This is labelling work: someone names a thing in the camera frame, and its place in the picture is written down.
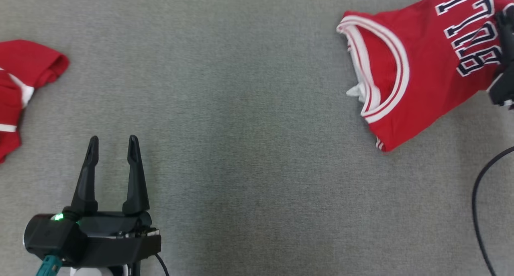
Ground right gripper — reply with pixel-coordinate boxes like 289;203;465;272
487;11;514;108

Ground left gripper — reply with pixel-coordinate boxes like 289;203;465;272
71;135;162;267

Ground red white basketball jersey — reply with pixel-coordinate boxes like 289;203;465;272
337;0;514;153

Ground red white sports shorts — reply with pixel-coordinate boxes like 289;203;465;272
0;40;69;164

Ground grey fabric sofa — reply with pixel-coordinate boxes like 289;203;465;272
0;0;514;276

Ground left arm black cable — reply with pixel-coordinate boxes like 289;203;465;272
155;254;170;276

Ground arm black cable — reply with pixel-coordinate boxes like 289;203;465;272
472;147;514;276
155;254;170;276

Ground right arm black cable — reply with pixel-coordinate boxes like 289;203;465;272
472;147;514;276

